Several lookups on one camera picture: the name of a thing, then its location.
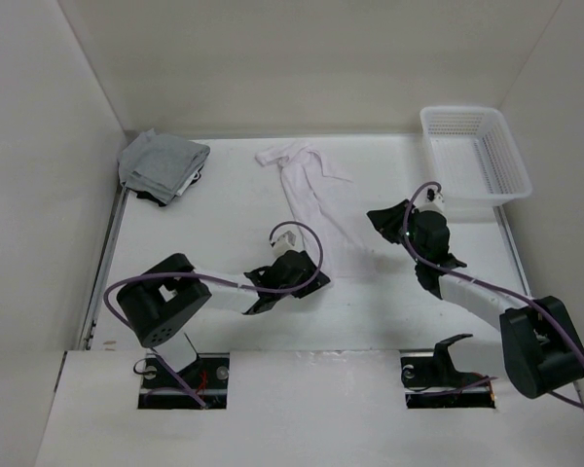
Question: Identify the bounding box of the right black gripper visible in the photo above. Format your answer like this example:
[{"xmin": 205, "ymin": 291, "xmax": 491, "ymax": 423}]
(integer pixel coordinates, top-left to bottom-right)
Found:
[{"xmin": 367, "ymin": 199, "xmax": 424, "ymax": 265}]

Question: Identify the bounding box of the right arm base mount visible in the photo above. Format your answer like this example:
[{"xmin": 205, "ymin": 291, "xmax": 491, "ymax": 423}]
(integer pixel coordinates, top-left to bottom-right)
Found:
[{"xmin": 400, "ymin": 334, "xmax": 495, "ymax": 410}]

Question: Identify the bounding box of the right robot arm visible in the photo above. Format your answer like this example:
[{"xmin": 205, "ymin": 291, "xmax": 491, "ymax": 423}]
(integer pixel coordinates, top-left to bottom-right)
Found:
[{"xmin": 367, "ymin": 200, "xmax": 584, "ymax": 399}]

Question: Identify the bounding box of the white plastic basket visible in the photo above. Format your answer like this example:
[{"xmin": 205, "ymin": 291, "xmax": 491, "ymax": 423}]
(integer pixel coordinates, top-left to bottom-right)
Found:
[{"xmin": 420, "ymin": 106, "xmax": 532, "ymax": 209}]

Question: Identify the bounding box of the folded black tank top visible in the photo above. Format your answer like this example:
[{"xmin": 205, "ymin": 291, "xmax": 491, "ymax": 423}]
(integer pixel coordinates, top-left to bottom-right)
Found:
[{"xmin": 136, "ymin": 168, "xmax": 202, "ymax": 207}]

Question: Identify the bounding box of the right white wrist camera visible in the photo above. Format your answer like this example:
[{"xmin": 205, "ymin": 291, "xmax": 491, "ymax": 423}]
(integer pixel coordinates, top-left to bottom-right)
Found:
[{"xmin": 418, "ymin": 188, "xmax": 446, "ymax": 214}]

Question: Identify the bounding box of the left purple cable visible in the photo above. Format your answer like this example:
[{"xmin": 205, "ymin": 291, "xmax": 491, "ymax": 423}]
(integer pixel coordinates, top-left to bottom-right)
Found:
[{"xmin": 103, "ymin": 222, "xmax": 325, "ymax": 409}]

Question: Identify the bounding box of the folded white tank top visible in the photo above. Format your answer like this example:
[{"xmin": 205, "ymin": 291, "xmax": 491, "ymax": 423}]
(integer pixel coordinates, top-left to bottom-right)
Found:
[{"xmin": 175, "ymin": 171, "xmax": 201, "ymax": 197}]

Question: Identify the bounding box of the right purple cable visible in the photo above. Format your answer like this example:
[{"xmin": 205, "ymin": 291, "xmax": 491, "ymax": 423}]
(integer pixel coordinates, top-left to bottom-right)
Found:
[{"xmin": 402, "ymin": 181, "xmax": 584, "ymax": 409}]

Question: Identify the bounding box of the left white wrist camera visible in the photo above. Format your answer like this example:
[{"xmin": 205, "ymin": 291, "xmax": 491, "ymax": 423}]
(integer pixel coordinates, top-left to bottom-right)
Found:
[{"xmin": 271, "ymin": 231, "xmax": 296, "ymax": 258}]

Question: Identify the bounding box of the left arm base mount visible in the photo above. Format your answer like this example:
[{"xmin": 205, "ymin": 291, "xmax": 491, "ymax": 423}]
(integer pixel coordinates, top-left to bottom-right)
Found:
[{"xmin": 132, "ymin": 353, "xmax": 231, "ymax": 411}]

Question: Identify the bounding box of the white tank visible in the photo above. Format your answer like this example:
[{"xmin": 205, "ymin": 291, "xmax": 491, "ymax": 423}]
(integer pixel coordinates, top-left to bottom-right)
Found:
[
  {"xmin": 175, "ymin": 171, "xmax": 201, "ymax": 197},
  {"xmin": 255, "ymin": 141, "xmax": 376, "ymax": 278}
]

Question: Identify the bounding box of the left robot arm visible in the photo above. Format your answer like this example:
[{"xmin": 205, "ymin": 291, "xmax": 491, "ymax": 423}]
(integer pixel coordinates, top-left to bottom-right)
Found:
[{"xmin": 116, "ymin": 250, "xmax": 331, "ymax": 388}]

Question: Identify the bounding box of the purple cable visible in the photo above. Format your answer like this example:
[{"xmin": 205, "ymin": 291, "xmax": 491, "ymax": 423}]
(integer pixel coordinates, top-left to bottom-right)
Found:
[
  {"xmin": 402, "ymin": 181, "xmax": 584, "ymax": 409},
  {"xmin": 103, "ymin": 222, "xmax": 325, "ymax": 409}
]

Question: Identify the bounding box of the folded grey tank top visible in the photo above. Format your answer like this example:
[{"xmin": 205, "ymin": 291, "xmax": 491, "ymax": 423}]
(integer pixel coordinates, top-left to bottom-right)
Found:
[{"xmin": 118, "ymin": 129, "xmax": 211, "ymax": 203}]

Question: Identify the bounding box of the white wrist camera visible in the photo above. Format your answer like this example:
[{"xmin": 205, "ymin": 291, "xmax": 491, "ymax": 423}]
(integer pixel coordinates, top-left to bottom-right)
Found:
[
  {"xmin": 418, "ymin": 188, "xmax": 446, "ymax": 214},
  {"xmin": 271, "ymin": 231, "xmax": 296, "ymax": 258}
]

